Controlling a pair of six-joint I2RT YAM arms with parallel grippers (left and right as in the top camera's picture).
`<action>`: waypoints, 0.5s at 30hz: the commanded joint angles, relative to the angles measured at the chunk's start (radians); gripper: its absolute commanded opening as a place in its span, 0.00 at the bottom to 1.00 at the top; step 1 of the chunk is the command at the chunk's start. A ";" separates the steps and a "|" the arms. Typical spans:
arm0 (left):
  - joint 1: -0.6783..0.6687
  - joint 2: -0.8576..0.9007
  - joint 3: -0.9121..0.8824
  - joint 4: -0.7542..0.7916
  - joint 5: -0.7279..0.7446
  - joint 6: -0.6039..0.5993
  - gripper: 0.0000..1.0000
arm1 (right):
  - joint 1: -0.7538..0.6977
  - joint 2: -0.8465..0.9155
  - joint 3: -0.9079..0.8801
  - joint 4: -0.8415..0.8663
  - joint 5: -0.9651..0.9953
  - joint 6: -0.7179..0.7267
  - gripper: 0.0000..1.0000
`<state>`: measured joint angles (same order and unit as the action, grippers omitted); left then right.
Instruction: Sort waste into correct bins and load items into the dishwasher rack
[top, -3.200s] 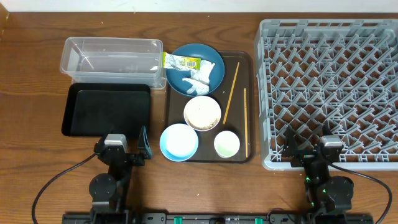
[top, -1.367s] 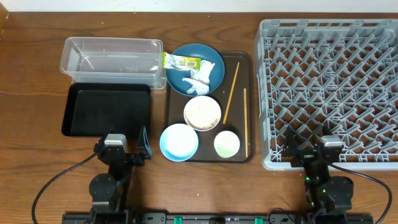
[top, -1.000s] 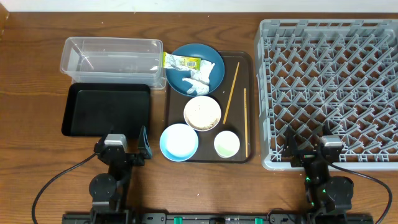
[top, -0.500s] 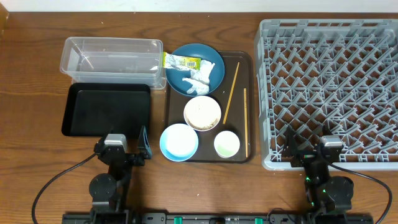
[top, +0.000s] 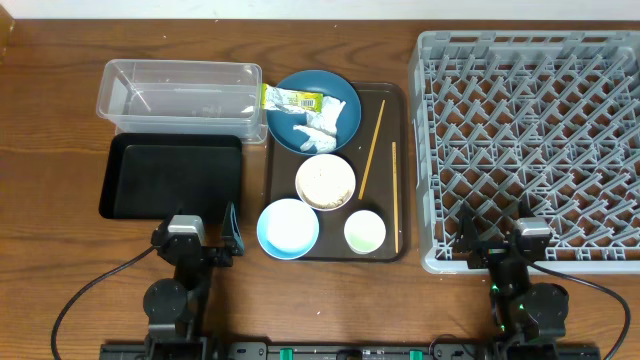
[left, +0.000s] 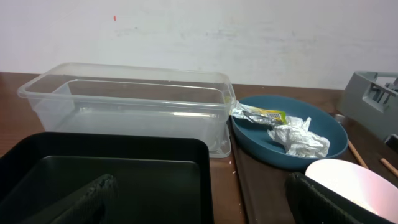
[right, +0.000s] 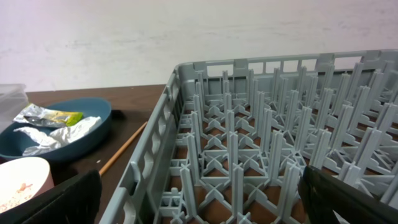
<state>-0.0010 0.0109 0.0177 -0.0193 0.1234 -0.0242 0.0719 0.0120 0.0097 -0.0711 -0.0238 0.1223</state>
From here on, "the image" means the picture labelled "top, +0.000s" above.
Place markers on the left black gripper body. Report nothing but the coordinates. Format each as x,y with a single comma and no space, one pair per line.
201,253

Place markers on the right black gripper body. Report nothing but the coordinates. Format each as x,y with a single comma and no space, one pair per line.
490,253

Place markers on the light blue bowl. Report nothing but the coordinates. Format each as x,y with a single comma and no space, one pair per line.
287,229

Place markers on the white cup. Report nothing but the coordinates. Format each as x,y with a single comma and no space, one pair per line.
364,231

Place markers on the pink white bowl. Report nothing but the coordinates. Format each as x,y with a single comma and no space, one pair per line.
325,182

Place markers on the dark blue plate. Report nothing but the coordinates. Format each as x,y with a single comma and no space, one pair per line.
316,81

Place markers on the white tissue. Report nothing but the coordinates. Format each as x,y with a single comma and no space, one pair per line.
321,128

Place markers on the green yellow snack wrapper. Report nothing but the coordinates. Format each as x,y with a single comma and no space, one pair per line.
290,101

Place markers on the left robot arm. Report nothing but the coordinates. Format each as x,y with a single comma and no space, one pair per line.
176,306

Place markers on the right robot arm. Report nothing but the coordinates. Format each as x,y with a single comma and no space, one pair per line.
531,315

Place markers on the black waste tray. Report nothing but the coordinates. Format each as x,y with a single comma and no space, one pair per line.
154,176

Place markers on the grey dishwasher rack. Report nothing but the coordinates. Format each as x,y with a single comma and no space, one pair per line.
545,118

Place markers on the clear plastic waste bin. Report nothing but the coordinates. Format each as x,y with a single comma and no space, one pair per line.
183,97

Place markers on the right wooden chopstick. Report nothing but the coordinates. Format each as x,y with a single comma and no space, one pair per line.
395,197

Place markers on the wooden chopstick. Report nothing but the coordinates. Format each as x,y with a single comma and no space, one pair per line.
395,197
371,151

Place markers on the left wooden chopstick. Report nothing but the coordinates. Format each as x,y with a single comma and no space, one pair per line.
371,151

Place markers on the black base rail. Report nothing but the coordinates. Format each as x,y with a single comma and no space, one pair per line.
262,351

